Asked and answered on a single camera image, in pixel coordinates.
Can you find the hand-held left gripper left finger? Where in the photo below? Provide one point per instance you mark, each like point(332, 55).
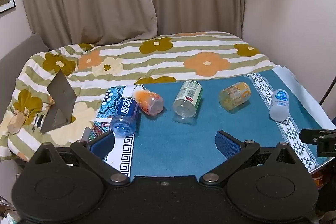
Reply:
point(101, 144)

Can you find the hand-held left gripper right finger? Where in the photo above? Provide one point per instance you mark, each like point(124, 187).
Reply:
point(227, 144)

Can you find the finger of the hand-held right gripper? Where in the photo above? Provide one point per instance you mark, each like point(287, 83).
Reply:
point(309, 134)

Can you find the white plastic cup blue label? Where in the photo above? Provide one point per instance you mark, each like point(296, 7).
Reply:
point(279, 105)

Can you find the yellow label plastic cup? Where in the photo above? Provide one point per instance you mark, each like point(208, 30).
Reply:
point(235, 96)

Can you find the green label plastic cup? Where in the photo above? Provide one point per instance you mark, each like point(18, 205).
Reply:
point(187, 102)

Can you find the orange label plastic cup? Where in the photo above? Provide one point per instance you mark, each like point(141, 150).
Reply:
point(148, 102)

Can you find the white sheet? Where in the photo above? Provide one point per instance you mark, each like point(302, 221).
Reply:
point(302, 87)

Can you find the teal patterned table mat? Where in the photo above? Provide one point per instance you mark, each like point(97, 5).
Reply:
point(170, 142)

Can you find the grey metal stand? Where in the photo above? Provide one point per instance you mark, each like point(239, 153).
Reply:
point(59, 102)

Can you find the floral striped blanket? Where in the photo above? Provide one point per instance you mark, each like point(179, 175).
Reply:
point(157, 61)

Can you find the grey sofa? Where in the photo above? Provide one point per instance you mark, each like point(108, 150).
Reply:
point(23, 48)

